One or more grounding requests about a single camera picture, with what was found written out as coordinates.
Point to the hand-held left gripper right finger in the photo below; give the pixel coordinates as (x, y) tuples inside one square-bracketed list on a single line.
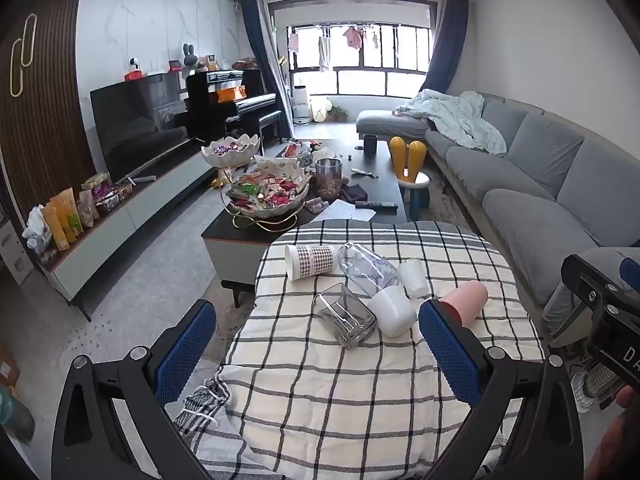
[(450, 355)]

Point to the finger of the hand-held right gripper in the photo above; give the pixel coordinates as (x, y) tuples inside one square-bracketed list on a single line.
[(592, 284), (631, 267)]

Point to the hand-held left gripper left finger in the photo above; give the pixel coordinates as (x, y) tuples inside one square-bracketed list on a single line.
[(186, 355)]

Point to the grey square glass cup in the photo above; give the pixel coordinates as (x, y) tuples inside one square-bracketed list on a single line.
[(345, 316)]

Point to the pink cup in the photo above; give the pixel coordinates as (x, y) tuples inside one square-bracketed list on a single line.
[(467, 301)]

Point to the translucent plastic cup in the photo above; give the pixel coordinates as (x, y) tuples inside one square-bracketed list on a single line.
[(414, 277)]

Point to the white cup with checked band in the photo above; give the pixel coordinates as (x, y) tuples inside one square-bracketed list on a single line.
[(309, 261)]

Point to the black cup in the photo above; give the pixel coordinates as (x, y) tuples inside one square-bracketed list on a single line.
[(370, 144)]

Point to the person's right hand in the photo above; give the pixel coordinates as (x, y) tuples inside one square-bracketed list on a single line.
[(620, 435)]

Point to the grey patterned rug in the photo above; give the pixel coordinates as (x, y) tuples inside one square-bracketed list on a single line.
[(150, 310)]

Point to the grey sofa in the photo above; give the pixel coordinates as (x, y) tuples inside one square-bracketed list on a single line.
[(540, 175)]

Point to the black and white checked blanket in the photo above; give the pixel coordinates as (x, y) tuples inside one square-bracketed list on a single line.
[(310, 410)]

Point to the white television cabinet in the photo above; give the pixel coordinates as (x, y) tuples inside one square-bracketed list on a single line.
[(125, 225)]

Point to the black remote control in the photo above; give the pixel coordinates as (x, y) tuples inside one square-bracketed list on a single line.
[(376, 205)]

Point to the pink snack packet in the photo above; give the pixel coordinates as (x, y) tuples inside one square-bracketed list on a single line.
[(89, 207)]

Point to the white paper sheet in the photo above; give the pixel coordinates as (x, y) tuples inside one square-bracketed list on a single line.
[(347, 210)]

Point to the cardboard box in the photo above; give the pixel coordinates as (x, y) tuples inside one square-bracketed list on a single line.
[(7, 370)]

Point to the two-tier white snack tray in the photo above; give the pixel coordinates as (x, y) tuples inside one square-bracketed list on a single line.
[(260, 190)]

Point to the grey remote control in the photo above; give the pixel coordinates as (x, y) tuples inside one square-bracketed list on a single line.
[(144, 179)]

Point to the orange snack packet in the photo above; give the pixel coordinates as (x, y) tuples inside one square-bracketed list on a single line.
[(56, 227), (69, 212)]

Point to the dark coffee table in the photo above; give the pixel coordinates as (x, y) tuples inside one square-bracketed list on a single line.
[(372, 187)]

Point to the yellow rabbit ear stool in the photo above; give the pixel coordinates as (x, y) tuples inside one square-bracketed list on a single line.
[(410, 170)]

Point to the white plastic bag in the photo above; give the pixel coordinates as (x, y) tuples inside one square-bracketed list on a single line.
[(36, 227)]

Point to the glass jar of nuts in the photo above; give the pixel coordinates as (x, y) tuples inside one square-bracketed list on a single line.
[(328, 180)]

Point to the pale crumpled blanket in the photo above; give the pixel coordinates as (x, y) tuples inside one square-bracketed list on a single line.
[(457, 117)]

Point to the flat screen television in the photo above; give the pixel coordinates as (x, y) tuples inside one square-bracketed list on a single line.
[(145, 122)]

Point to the black piano bench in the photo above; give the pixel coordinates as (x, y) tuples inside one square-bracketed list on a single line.
[(267, 122)]

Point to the black upright piano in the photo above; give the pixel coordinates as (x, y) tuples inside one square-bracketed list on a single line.
[(225, 105)]

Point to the orange bag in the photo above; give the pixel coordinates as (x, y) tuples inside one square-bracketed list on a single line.
[(231, 94)]

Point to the potted green plant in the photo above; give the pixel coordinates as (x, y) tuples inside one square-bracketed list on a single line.
[(338, 113)]

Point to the white air purifier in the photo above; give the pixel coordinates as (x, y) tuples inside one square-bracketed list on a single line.
[(301, 105)]

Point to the dark blue curtain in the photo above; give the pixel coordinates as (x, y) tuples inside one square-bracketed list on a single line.
[(445, 50), (260, 55)]

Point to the red box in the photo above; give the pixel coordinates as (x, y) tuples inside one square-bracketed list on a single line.
[(133, 76)]

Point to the grey rabbit figure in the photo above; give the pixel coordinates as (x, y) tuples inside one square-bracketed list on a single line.
[(190, 56)]

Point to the large window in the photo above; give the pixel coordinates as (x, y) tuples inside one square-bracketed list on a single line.
[(360, 67)]

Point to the hanging white garment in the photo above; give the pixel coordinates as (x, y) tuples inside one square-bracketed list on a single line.
[(325, 55)]

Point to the hanging pink garment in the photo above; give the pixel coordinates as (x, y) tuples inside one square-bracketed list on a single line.
[(353, 36), (293, 42)]

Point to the white security camera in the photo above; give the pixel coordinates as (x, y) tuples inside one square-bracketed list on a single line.
[(134, 65)]

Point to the gold paperclip wall ornament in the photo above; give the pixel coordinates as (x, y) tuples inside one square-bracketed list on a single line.
[(29, 40), (16, 67)]

